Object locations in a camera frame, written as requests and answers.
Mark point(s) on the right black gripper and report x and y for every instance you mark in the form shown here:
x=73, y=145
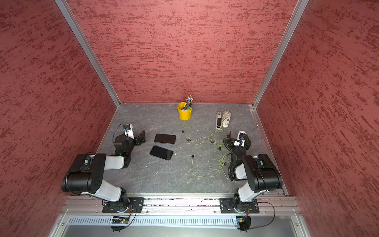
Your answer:
x=231, y=141

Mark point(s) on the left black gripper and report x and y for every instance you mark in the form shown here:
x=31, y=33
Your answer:
x=137, y=138

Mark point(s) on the black smartphone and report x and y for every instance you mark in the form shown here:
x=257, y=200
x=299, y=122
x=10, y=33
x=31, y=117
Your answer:
x=161, y=153
x=165, y=138

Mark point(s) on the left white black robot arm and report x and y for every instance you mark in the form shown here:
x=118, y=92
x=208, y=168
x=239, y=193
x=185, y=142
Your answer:
x=86, y=174

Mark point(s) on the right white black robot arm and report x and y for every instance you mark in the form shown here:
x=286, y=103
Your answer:
x=259, y=173

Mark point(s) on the beige black stapler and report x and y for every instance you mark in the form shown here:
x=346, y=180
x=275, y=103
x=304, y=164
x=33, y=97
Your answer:
x=218, y=120

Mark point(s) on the yellow bucket pen holder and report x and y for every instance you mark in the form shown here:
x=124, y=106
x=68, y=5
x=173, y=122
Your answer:
x=184, y=114

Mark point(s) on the pens and pencils bunch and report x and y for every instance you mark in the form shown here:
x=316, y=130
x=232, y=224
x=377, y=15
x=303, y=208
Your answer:
x=188, y=103

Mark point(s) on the right electronics board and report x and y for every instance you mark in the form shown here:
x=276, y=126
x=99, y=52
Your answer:
x=243, y=223

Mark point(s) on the electronics board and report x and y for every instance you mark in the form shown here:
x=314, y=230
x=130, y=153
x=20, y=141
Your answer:
x=119, y=220
x=243, y=223

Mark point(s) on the left electronics board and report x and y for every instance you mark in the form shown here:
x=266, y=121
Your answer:
x=119, y=220

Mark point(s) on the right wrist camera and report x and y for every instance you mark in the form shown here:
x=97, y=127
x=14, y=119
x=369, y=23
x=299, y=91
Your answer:
x=241, y=139

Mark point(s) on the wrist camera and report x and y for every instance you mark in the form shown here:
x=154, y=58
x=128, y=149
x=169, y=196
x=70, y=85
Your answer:
x=128, y=130
x=241, y=139

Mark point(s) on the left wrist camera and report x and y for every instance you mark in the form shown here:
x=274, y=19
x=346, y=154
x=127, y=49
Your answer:
x=128, y=130

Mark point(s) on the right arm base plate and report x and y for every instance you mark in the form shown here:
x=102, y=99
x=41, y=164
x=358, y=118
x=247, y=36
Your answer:
x=232, y=205

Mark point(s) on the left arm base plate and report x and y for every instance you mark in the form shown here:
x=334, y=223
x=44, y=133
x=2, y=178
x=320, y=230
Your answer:
x=134, y=205

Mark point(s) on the aluminium mounting rail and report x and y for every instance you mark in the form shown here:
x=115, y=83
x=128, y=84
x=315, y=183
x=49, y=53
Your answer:
x=177, y=204

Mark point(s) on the right corner aluminium post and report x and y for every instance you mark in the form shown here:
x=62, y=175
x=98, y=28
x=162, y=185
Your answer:
x=290, y=28

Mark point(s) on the corner aluminium post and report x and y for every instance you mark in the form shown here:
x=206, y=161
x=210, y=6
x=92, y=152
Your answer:
x=290, y=28
x=70, y=19

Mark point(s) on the left corner aluminium post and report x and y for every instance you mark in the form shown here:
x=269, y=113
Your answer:
x=70, y=19

